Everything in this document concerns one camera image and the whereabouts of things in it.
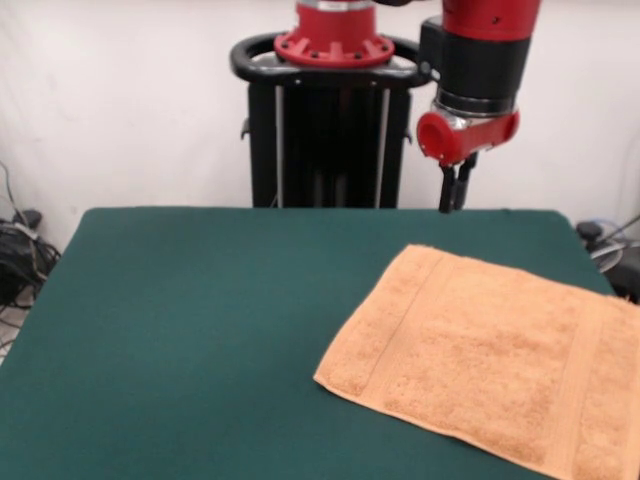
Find tangled black floor cables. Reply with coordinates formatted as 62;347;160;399
0;159;62;351

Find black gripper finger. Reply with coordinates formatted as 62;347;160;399
437;160;459;215
454;152;480;211

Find dark green table cloth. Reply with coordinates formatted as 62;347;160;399
0;207;640;480

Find tan terry towel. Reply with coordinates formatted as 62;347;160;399
313;243;640;480

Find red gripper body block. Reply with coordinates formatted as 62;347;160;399
416;109;521;166

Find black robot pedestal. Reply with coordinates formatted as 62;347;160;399
229;33;439;209

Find blue cable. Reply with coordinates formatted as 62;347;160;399
587;215;627;239

